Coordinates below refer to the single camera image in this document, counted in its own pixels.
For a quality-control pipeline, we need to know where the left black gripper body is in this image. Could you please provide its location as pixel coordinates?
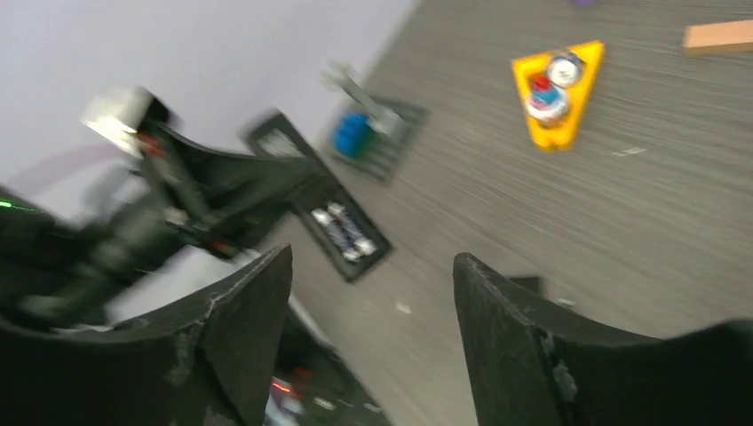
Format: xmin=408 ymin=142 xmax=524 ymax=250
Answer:
xmin=126 ymin=116 xmax=245 ymax=259

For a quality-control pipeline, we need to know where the yellow triangular toy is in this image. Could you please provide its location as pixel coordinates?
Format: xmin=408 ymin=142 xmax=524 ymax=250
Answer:
xmin=511 ymin=41 xmax=606 ymax=152

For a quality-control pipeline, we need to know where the black remote control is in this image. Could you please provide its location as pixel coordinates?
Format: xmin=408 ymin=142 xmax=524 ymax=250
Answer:
xmin=241 ymin=111 xmax=392 ymax=282

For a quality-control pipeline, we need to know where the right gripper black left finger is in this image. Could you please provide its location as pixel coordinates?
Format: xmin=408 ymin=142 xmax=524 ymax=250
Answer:
xmin=1 ymin=246 xmax=292 ymax=425

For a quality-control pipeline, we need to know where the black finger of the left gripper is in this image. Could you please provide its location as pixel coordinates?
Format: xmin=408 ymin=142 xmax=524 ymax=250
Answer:
xmin=170 ymin=131 xmax=329 ymax=248

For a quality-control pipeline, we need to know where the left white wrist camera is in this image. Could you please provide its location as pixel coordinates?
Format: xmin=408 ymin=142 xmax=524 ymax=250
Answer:
xmin=81 ymin=86 xmax=172 ymax=158

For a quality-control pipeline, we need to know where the grey building plate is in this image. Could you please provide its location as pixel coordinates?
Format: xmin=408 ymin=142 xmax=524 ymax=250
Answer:
xmin=327 ymin=94 xmax=430 ymax=185

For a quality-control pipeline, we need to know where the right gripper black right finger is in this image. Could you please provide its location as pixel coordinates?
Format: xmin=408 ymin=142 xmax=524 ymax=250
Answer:
xmin=453 ymin=253 xmax=752 ymax=425

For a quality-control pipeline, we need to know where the orange wooden block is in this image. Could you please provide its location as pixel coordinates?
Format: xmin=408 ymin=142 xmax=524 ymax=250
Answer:
xmin=682 ymin=20 xmax=752 ymax=56

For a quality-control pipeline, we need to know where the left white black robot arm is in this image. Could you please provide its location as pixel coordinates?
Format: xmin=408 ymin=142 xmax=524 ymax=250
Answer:
xmin=1 ymin=119 xmax=329 ymax=329

